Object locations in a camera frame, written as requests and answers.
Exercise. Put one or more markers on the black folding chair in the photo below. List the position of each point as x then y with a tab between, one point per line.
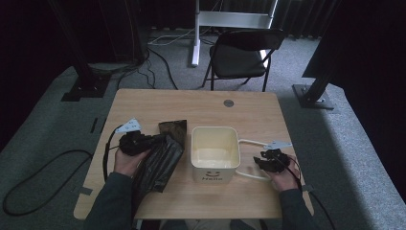
237	60

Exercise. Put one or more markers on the grey round table grommet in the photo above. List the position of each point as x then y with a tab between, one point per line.
228	103

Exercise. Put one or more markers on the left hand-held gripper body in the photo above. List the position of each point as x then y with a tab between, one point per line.
132	143

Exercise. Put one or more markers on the person's left hand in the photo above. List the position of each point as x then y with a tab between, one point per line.
127	164

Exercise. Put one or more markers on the black tape strip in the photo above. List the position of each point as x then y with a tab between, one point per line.
94	125

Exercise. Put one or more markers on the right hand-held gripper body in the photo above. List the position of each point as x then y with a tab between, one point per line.
276	159

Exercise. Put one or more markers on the person's right hand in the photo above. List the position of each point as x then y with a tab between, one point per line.
285	180

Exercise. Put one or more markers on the black stand with square base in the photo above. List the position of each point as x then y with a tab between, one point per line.
86	87

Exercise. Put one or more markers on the black stand with grey base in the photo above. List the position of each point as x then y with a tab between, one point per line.
311	99

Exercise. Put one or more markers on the black plastic garbage bag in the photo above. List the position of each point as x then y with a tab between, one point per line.
162	156

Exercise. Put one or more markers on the white metal stand frame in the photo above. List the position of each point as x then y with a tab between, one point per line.
230	19

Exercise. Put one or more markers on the black curtain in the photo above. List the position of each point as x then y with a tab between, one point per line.
297	19

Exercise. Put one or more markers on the grey tape piece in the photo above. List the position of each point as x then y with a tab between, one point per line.
307	187
85	190

